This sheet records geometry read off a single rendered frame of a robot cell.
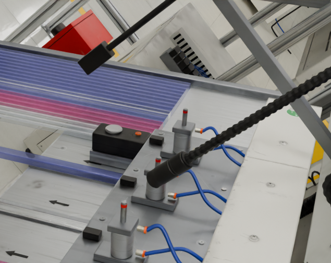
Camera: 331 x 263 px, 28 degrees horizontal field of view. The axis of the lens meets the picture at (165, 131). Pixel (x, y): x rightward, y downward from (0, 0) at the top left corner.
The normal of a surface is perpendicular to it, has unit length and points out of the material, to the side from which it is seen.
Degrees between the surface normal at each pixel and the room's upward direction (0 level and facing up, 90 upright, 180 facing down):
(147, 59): 0
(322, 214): 90
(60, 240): 46
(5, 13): 0
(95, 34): 0
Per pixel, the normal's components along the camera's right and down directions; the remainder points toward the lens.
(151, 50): 0.73, -0.48
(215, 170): 0.07, -0.88
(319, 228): -0.61, -0.77
